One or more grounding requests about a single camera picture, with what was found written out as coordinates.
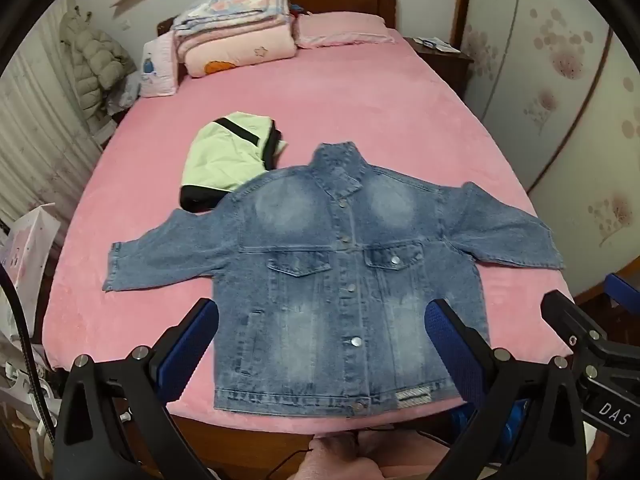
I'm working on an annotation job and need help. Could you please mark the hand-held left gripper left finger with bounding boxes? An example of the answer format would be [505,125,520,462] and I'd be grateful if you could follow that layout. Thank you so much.
[52,297,221,480]

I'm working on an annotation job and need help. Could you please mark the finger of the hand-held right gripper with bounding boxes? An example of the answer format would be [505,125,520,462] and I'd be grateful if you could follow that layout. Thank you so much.
[541,289,608,361]
[602,272,640,313]

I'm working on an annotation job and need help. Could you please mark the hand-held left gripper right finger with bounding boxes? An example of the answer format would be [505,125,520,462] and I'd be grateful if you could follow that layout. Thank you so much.
[424,298,596,480]

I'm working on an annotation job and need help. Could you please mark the blue denim jacket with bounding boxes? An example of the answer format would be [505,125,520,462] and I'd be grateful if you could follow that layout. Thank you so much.
[102,142,566,417]

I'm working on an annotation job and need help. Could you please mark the blue plastic stool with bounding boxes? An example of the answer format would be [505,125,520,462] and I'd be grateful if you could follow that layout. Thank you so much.
[450,400,531,461]

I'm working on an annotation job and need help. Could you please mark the light green black jacket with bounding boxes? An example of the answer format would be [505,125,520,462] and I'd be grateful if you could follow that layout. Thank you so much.
[180,111,290,213]

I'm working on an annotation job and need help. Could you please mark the floral door wardrobe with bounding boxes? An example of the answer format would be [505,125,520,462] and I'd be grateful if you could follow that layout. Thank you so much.
[452,0,640,306]

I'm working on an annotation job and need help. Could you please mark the bed with pink sheet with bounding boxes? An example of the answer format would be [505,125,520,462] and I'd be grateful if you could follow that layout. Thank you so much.
[42,0,576,461]

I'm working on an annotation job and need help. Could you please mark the light patterned cloth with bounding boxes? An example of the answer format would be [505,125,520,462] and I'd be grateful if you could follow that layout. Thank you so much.
[107,72,143,113]

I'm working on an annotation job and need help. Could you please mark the white curtain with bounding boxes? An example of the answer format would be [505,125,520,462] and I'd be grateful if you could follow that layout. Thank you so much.
[0,0,121,231]

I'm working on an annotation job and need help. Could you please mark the dark wooden nightstand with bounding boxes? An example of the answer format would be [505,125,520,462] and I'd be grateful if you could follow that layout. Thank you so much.
[404,36,475,101]

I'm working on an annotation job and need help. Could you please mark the white cartoon print pillow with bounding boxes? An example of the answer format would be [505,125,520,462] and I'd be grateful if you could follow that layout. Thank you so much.
[139,32,180,98]

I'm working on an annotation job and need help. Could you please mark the folded pink quilt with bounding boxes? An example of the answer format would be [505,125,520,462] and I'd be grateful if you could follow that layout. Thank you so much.
[177,15,298,78]

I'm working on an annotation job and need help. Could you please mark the beige puffer jacket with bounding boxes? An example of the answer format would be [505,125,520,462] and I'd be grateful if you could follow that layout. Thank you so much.
[60,5,138,121]

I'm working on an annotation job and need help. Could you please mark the white papers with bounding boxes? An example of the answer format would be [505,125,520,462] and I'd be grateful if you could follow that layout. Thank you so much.
[415,36,461,53]

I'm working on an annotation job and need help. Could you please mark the pink pillow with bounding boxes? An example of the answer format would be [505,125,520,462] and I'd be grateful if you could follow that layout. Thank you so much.
[295,12,396,51]

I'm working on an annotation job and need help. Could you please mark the folded floral quilt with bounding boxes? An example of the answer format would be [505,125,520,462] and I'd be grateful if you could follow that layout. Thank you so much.
[172,0,293,36]

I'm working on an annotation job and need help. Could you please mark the thick black cable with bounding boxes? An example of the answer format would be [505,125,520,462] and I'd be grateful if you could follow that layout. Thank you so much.
[0,265,56,466]

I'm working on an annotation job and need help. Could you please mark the thin black cable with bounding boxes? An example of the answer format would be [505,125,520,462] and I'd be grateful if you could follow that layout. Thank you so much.
[270,425,401,480]

